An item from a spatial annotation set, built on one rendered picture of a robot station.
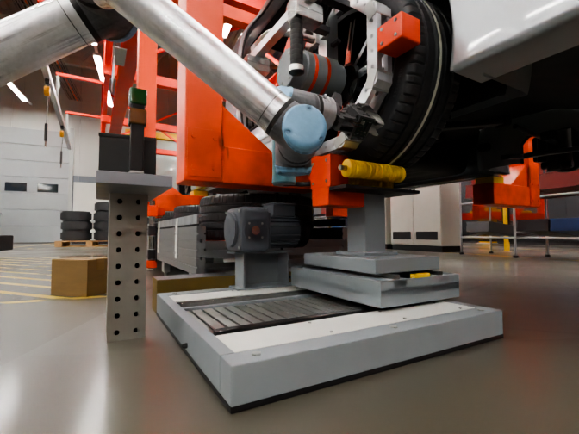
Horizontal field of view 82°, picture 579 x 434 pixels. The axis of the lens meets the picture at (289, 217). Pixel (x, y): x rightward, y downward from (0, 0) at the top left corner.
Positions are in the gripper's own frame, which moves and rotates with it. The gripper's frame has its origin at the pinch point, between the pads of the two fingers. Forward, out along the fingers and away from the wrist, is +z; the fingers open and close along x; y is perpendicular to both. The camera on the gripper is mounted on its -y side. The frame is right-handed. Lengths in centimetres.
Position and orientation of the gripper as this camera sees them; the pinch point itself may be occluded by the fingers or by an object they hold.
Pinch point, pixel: (378, 122)
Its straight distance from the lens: 109.3
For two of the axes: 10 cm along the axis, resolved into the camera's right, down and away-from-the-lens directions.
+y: 3.5, 6.7, -6.5
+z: 8.7, 0.2, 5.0
